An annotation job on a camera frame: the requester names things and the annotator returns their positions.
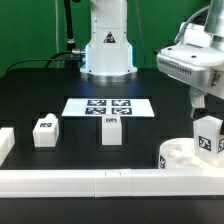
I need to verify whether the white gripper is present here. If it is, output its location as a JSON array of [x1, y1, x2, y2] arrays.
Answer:
[[156, 23, 224, 119]]

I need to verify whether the white round stool seat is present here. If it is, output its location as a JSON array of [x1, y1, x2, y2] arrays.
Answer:
[[158, 138, 224, 169]]

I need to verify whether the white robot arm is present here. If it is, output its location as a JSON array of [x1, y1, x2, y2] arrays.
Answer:
[[80, 0, 224, 110]]

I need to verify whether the white front fence bar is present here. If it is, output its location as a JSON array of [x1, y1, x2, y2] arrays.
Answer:
[[0, 168, 224, 198]]

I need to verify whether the white fence bar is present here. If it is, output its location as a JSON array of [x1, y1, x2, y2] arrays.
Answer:
[[0, 168, 224, 198], [0, 127, 15, 166]]

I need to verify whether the white tag sheet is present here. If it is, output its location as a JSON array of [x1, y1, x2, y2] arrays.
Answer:
[[62, 98, 154, 117]]

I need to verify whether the black vertical pole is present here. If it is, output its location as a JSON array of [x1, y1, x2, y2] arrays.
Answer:
[[64, 0, 78, 71]]

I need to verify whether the white left fence bar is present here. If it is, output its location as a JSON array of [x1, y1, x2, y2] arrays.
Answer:
[[0, 127, 15, 166]]

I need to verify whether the black cable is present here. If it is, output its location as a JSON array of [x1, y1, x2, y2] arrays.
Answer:
[[4, 48, 87, 76]]

